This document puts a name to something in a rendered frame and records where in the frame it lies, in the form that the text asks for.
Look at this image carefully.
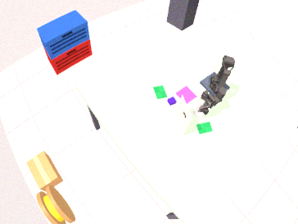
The purple cube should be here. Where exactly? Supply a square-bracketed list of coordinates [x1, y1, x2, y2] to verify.
[167, 96, 177, 105]

